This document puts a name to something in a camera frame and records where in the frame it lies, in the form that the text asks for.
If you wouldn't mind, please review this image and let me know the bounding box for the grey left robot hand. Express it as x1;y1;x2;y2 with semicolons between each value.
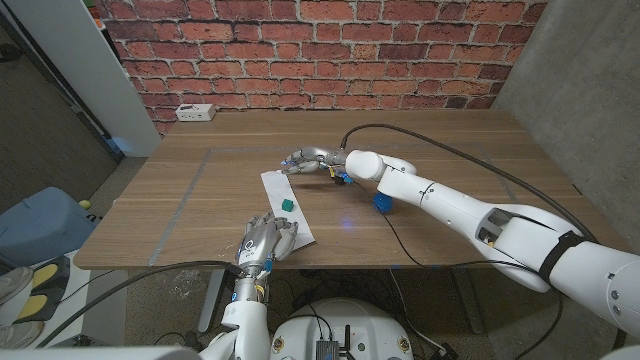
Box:
234;209;300;279

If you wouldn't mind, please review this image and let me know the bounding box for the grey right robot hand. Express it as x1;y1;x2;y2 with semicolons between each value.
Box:
280;146;349;176

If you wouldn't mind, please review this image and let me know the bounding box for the white receipt paper strip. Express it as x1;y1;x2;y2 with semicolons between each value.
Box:
260;169;317;251

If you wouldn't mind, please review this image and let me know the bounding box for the blue spiky ball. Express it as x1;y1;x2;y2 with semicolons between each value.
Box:
372;192;394;215

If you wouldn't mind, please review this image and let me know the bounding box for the white table leg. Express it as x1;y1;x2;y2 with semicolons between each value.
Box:
198;269;226;334

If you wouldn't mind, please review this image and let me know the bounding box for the red brick printed backdrop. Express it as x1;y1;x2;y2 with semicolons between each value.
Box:
92;0;549;136

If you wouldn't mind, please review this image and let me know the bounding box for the small grey electronics box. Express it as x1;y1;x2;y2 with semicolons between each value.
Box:
315;339;342;360

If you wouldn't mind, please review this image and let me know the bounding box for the white power strip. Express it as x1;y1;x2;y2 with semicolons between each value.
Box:
174;103;217;123

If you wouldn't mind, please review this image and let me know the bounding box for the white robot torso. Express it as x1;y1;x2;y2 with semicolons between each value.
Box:
269;298;415;360

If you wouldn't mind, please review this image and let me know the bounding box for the white floor board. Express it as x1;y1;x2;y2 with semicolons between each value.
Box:
0;249;129;347

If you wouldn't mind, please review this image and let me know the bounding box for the black mat with yellow footprints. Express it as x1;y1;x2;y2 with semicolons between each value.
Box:
14;254;72;324

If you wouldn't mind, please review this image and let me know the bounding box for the blue-grey plastic bin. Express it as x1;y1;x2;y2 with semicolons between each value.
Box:
0;186;99;269

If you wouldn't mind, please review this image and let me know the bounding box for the grey table leg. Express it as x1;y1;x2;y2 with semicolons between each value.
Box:
452;269;487;335

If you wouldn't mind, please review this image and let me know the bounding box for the white upright panel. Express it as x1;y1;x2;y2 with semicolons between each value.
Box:
4;0;162;158

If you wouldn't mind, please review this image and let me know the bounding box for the grey sneaker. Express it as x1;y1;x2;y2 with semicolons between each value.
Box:
0;266;35;306
0;319;46;350

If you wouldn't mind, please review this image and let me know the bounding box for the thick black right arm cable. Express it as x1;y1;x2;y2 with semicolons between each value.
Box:
339;123;599;245

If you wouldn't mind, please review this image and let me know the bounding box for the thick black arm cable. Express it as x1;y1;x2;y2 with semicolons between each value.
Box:
34;259;247;349
339;123;599;245

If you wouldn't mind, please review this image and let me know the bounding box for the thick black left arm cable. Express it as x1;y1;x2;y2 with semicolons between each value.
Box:
34;259;247;349

